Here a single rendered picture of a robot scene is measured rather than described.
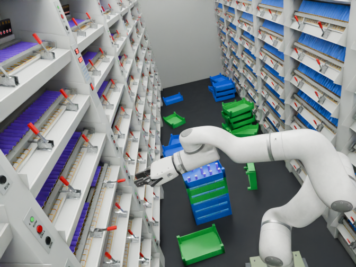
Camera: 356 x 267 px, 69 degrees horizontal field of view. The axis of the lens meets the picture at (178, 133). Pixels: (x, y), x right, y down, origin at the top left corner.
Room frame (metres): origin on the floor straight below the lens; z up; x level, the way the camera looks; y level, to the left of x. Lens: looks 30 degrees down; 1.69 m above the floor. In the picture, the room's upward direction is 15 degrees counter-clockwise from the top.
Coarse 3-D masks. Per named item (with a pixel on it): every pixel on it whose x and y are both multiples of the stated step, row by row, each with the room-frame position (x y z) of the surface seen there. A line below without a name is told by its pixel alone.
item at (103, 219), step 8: (104, 160) 1.12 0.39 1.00; (112, 160) 1.11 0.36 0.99; (112, 168) 1.08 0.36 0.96; (112, 176) 1.02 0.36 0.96; (112, 192) 0.91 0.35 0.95; (88, 200) 0.86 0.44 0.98; (104, 200) 0.86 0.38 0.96; (112, 200) 0.88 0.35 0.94; (104, 208) 0.82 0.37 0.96; (96, 216) 0.78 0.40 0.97; (104, 216) 0.78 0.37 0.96; (96, 224) 0.74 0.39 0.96; (104, 224) 0.74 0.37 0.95; (104, 232) 0.70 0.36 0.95; (80, 240) 0.67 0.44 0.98; (96, 240) 0.67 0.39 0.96; (104, 240) 0.69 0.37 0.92; (88, 248) 0.63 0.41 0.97; (96, 248) 0.63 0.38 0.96; (88, 256) 0.60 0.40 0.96; (96, 256) 0.60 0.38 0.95; (88, 264) 0.57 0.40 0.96; (96, 264) 0.57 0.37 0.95
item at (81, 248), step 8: (104, 168) 1.05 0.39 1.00; (104, 176) 1.00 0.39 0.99; (96, 192) 0.89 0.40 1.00; (104, 192) 0.90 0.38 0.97; (96, 200) 0.84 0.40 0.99; (88, 216) 0.76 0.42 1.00; (88, 224) 0.72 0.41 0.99; (88, 232) 0.69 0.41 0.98; (80, 248) 0.61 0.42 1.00; (80, 256) 0.58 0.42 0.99
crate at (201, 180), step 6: (216, 162) 1.62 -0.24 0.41; (198, 168) 1.61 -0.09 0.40; (204, 168) 1.59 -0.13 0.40; (210, 168) 1.57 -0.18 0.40; (222, 168) 1.44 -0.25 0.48; (186, 174) 1.57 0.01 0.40; (192, 174) 1.56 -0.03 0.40; (198, 174) 1.54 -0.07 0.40; (216, 174) 1.43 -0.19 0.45; (222, 174) 1.44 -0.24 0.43; (186, 180) 1.42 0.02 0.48; (192, 180) 1.49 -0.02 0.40; (198, 180) 1.43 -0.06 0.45; (204, 180) 1.43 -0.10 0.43; (210, 180) 1.43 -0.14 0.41; (186, 186) 1.42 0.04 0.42; (192, 186) 1.42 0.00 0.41
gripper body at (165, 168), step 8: (160, 160) 0.83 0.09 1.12; (168, 160) 0.80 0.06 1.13; (152, 168) 0.80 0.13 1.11; (160, 168) 0.77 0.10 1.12; (168, 168) 0.75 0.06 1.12; (176, 168) 0.76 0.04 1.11; (152, 176) 0.75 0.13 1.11; (160, 176) 0.74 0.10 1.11; (168, 176) 0.75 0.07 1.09; (176, 176) 0.75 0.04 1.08; (160, 184) 0.74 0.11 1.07
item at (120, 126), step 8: (120, 104) 1.80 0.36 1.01; (128, 104) 1.81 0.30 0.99; (120, 112) 1.71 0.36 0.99; (128, 112) 1.74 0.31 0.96; (120, 120) 1.61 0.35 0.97; (128, 120) 1.61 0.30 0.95; (112, 128) 1.45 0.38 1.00; (120, 128) 1.50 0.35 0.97; (128, 128) 1.52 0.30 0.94; (120, 136) 1.38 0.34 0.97; (120, 144) 1.31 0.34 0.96
